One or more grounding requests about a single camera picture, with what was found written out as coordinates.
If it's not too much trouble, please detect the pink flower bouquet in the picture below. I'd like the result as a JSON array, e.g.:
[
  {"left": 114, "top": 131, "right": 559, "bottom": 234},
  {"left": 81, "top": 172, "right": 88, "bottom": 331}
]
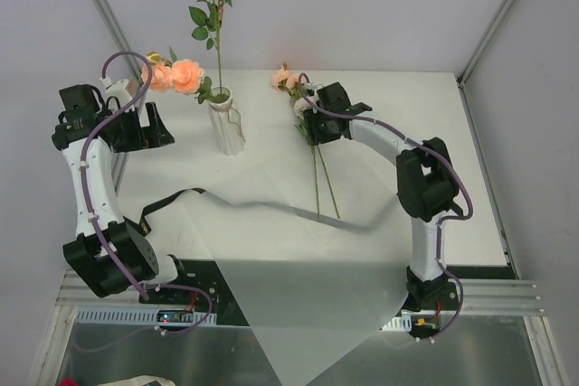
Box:
[{"left": 271, "top": 62, "right": 341, "bottom": 220}]

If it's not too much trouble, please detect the black ribbon gold lettering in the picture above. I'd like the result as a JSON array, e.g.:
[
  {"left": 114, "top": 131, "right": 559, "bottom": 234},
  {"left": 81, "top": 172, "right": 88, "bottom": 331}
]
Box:
[{"left": 138, "top": 187, "right": 387, "bottom": 233}]

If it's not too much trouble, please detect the white wrapping paper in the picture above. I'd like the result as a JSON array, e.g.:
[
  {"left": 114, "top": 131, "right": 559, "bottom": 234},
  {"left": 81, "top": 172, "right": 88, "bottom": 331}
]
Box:
[{"left": 183, "top": 171, "right": 412, "bottom": 385}]

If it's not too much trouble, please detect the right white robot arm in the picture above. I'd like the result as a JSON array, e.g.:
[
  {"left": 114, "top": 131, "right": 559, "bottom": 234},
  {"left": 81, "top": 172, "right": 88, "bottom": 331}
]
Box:
[{"left": 298, "top": 82, "right": 463, "bottom": 312}]

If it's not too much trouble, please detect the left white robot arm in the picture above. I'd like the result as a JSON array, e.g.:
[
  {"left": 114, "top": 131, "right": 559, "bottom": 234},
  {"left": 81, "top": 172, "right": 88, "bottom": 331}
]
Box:
[{"left": 52, "top": 80, "right": 192, "bottom": 304}]

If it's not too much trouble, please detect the white ribbed vase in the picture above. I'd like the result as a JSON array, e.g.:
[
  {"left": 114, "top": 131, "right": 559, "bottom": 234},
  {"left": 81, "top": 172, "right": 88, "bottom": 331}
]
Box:
[{"left": 208, "top": 87, "right": 246, "bottom": 156}]

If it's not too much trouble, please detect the beige cloth bag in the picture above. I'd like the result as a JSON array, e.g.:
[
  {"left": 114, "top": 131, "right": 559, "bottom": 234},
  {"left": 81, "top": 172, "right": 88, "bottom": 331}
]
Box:
[{"left": 108, "top": 375, "right": 176, "bottom": 386}]

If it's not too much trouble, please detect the red object at bottom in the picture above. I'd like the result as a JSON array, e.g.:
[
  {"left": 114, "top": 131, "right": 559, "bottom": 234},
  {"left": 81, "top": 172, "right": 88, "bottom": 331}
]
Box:
[{"left": 58, "top": 377, "right": 79, "bottom": 386}]

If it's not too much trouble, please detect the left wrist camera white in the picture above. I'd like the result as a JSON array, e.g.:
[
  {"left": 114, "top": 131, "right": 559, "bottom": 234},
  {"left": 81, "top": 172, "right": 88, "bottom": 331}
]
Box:
[{"left": 100, "top": 77, "right": 138, "bottom": 108}]

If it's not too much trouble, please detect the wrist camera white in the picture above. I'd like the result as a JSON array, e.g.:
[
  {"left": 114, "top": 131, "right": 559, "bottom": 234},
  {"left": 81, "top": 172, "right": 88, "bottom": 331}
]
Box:
[
  {"left": 100, "top": 77, "right": 138, "bottom": 108},
  {"left": 302, "top": 83, "right": 323, "bottom": 97}
]

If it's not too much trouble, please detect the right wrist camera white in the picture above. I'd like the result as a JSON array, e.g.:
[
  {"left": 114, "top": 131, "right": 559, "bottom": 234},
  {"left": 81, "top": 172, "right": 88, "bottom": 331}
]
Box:
[{"left": 302, "top": 83, "right": 323, "bottom": 97}]

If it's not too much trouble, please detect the right aluminium frame post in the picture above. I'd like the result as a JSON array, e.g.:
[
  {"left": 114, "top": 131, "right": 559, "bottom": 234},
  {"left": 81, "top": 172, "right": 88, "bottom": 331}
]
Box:
[{"left": 456, "top": 0, "right": 546, "bottom": 89}]

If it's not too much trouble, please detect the aluminium frame post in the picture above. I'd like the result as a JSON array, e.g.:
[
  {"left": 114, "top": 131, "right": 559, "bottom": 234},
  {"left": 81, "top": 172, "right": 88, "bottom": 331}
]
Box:
[
  {"left": 70, "top": 0, "right": 153, "bottom": 87},
  {"left": 456, "top": 0, "right": 546, "bottom": 89}
]

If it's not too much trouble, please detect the left aluminium frame post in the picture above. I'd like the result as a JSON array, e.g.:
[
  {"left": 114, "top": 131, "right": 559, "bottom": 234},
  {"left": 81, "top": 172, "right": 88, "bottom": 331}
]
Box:
[{"left": 70, "top": 0, "right": 153, "bottom": 87}]

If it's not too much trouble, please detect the left white cable duct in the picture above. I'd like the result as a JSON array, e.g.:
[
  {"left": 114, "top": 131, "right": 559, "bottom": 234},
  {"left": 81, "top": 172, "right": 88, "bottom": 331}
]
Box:
[{"left": 76, "top": 306, "right": 217, "bottom": 327}]

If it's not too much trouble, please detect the white cable duct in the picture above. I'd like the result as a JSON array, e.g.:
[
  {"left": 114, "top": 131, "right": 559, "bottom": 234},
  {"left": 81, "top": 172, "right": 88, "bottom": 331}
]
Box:
[
  {"left": 76, "top": 306, "right": 217, "bottom": 327},
  {"left": 382, "top": 315, "right": 412, "bottom": 333}
]

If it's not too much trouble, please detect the right white cable duct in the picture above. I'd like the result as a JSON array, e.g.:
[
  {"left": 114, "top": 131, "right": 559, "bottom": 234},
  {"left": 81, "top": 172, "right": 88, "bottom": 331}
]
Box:
[{"left": 382, "top": 315, "right": 412, "bottom": 333}]

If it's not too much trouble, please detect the aluminium front rail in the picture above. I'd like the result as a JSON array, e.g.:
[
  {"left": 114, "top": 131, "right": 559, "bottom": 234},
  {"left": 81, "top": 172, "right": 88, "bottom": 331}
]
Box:
[{"left": 55, "top": 271, "right": 547, "bottom": 316}]

